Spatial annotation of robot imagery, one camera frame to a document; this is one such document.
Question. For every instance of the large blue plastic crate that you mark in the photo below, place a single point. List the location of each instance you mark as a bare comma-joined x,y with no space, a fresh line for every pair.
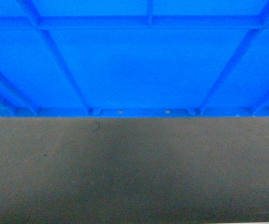
134,58

